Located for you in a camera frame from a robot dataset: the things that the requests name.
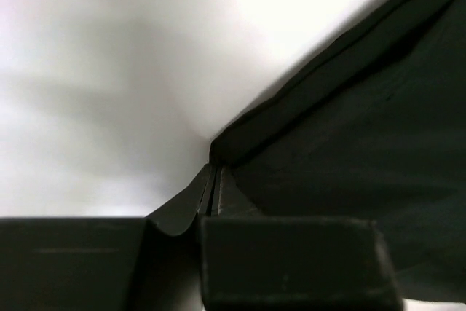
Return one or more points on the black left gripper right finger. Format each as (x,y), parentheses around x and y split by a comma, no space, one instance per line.
(250,261)

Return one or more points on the black shorts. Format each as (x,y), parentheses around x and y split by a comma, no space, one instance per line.
(374,128)

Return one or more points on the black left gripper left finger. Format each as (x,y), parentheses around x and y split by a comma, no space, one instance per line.
(107,263)

